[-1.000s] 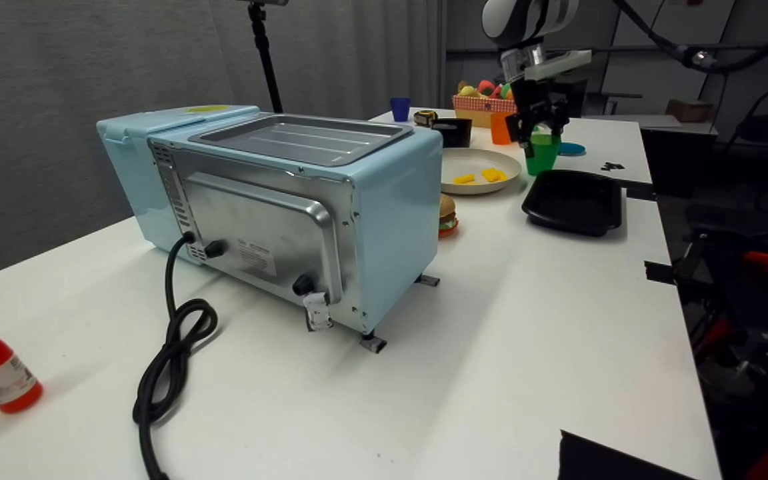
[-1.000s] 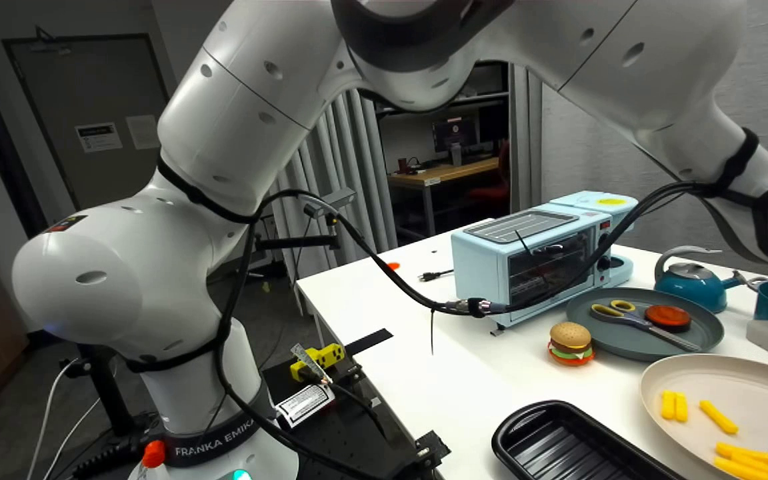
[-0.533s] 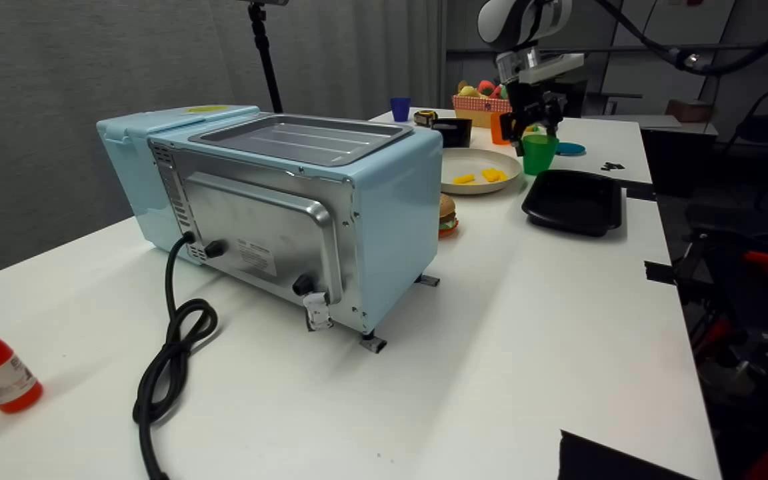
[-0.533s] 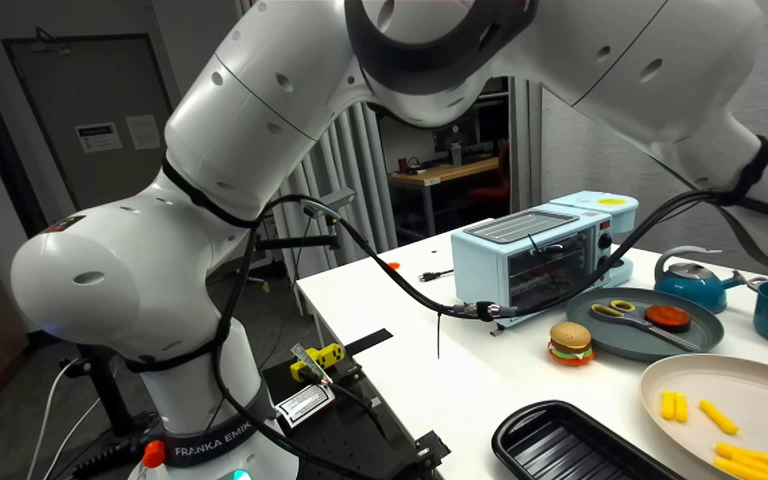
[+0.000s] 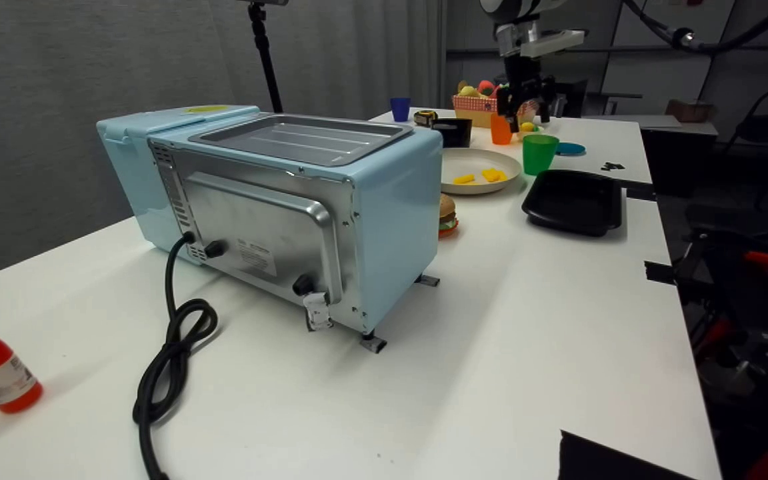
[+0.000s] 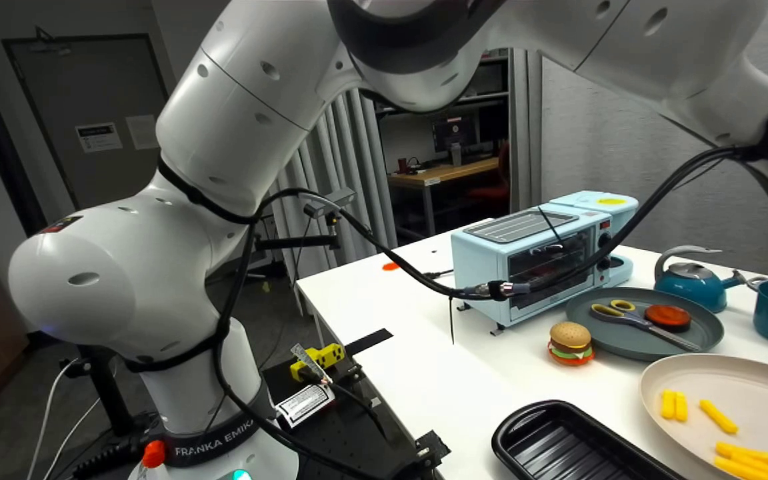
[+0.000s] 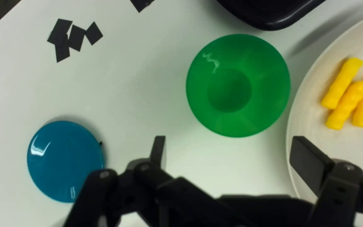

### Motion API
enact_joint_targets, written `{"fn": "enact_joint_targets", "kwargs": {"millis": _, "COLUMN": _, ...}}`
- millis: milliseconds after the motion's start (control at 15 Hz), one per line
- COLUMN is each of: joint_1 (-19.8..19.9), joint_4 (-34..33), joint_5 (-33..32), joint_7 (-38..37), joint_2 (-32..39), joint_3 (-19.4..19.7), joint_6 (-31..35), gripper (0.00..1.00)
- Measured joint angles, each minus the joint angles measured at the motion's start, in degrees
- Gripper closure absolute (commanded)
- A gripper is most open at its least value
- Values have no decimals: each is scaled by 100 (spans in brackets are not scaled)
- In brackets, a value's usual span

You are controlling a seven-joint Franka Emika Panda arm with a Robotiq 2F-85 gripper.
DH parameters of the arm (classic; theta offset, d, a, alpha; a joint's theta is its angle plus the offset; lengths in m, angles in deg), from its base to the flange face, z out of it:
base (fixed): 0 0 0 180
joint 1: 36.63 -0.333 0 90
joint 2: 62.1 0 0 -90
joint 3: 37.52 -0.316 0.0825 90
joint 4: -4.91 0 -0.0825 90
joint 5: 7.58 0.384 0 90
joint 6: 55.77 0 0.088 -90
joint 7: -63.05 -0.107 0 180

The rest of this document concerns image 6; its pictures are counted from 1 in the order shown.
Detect light blue toaster oven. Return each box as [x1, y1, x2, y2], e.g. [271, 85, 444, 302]
[449, 187, 643, 334]

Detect teal kettle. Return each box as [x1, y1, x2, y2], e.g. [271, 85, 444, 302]
[651, 242, 751, 315]

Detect grey door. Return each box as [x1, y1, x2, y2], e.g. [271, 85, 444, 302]
[0, 33, 181, 211]

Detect beige plate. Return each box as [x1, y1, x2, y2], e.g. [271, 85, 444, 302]
[637, 354, 768, 480]

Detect wooden desk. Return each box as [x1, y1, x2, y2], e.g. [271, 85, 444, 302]
[387, 154, 505, 238]

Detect metal shelf unit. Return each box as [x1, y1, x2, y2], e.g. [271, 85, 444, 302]
[368, 50, 512, 182]

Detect yellow black clamp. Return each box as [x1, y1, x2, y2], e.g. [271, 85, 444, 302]
[288, 342, 351, 385]

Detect yellow handled scissors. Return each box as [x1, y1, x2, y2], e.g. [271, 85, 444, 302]
[588, 299, 703, 354]

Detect white bottle orange cap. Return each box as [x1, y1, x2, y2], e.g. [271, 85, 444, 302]
[128, 438, 176, 480]

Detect red toy disc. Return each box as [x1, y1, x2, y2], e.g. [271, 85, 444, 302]
[647, 302, 696, 334]

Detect grey camera on stand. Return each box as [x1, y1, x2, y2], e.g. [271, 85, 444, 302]
[253, 190, 357, 261]

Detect dark grey plate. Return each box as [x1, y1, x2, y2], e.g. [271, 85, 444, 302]
[565, 285, 728, 362]

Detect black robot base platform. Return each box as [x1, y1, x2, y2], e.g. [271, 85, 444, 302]
[248, 327, 455, 480]

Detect white curtain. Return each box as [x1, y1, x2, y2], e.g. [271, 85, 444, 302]
[287, 89, 401, 270]

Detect black table clamp bracket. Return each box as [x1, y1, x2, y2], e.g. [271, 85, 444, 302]
[344, 326, 397, 358]
[411, 430, 455, 471]

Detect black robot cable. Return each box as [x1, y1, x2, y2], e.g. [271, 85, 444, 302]
[208, 145, 768, 455]

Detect black tray bowl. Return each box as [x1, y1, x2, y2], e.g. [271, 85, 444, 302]
[492, 397, 685, 480]

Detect toy burger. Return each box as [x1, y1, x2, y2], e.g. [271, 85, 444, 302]
[548, 321, 599, 367]

